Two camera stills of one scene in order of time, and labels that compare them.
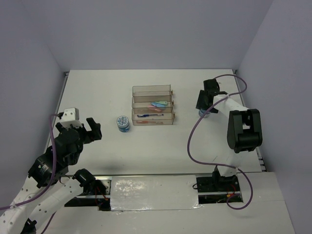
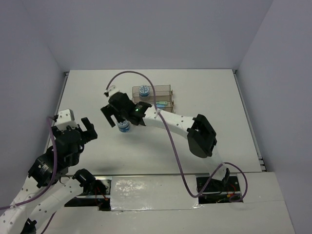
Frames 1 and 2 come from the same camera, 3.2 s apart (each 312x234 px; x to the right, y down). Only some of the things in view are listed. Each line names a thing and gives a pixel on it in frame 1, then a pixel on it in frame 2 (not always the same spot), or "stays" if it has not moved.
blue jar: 202,111 to 144,91
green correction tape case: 163,102 stays
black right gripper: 201,103 to 109,110
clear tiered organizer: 152,105 stays
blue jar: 123,123 stays
